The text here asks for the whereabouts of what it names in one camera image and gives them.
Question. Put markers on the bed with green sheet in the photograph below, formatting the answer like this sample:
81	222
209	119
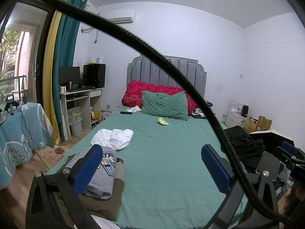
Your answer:
166	159

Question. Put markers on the black speaker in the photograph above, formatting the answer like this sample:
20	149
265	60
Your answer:
244	111

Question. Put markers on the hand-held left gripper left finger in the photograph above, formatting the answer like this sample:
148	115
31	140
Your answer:
88	169

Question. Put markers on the white desk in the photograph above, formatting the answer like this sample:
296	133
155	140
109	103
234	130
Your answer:
95	100

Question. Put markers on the white trash bin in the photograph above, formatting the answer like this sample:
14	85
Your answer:
75	127

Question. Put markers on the white leaning boards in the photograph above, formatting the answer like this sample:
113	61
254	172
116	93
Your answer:
65	124

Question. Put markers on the brown cardboard box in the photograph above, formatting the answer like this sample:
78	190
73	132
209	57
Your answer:
265	123

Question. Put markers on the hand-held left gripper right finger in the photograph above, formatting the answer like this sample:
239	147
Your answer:
214	169

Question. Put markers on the yellow pole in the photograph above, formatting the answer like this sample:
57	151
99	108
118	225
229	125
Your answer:
44	159

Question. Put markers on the olive green pants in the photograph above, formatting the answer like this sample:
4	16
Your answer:
107	207

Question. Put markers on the black sliding door frame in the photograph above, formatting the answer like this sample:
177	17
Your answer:
44	52

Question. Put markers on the person's right hand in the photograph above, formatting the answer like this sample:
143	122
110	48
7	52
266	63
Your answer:
289	195

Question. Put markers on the grey flat device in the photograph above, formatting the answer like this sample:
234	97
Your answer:
268	165

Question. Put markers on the black flat pouch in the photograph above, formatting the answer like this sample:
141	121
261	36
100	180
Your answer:
199	115

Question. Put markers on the round woven coaster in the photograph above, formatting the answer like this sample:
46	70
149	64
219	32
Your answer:
59	150

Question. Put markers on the black bag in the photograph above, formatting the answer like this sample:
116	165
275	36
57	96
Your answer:
245	143

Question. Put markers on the black monitor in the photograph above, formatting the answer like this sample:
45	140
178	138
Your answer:
69	77

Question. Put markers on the teal curtain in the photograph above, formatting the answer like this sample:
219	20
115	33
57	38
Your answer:
66	47

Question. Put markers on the yellow curtain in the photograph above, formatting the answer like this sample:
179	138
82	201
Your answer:
48	76

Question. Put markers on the small yellow cloth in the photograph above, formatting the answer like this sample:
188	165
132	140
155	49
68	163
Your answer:
162	121

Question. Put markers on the yellow bag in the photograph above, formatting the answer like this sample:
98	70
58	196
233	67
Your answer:
95	116

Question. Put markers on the grey padded headboard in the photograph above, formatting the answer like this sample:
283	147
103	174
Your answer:
147	71

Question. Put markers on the black keyboard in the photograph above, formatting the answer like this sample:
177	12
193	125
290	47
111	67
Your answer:
78	89

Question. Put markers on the table with dinosaur cloth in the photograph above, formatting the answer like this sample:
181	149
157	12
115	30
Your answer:
16	143

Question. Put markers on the white nightstand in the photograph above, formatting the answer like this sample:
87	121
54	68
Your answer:
234	120

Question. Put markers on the white tissue box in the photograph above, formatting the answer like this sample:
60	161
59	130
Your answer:
99	60

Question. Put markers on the black computer tower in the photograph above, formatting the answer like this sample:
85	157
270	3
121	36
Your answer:
95	75

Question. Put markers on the grey sweatshirt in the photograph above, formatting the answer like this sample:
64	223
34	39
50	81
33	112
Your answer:
104	179

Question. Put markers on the white garment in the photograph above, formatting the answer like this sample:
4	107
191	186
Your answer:
114	138

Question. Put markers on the white mug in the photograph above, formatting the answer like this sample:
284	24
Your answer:
63	89

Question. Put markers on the black charger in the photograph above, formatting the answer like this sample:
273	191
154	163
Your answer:
25	99

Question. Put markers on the white paper sheet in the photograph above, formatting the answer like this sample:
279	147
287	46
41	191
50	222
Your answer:
134	109

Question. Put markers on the red pillow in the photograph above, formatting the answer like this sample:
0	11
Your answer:
135	93

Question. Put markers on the white air conditioner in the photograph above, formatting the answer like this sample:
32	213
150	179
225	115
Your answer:
121	16

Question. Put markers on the green pillow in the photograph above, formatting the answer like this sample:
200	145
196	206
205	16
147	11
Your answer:
164	105

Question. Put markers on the brown paper bag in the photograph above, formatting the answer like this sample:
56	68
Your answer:
251	125

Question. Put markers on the black phone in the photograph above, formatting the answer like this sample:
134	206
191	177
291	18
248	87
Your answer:
125	112

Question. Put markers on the steel tumbler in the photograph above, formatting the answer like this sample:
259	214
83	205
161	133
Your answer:
70	84

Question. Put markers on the white folded cloth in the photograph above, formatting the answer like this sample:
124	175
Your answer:
104	223

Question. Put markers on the small screen device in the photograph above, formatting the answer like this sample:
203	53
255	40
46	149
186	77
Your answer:
10	98

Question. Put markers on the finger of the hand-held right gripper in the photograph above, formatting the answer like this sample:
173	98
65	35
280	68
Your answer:
289	148

